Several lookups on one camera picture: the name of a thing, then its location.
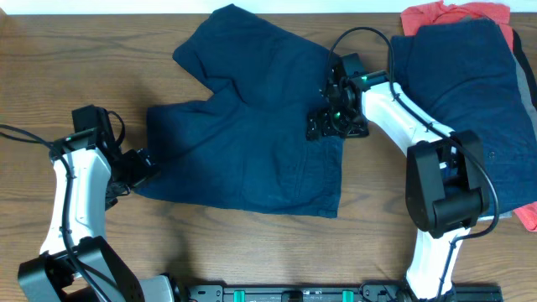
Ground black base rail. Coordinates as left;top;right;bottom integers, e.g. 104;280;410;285
186;281;503;302

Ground red garment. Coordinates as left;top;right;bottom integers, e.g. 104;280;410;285
399;0;537;233

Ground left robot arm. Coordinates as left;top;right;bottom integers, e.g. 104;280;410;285
18;130;175;301

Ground navy blue shorts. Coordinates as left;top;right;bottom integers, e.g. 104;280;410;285
389;18;537;217
139;5;343;218

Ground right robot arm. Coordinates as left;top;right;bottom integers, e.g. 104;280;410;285
306;67;501;301

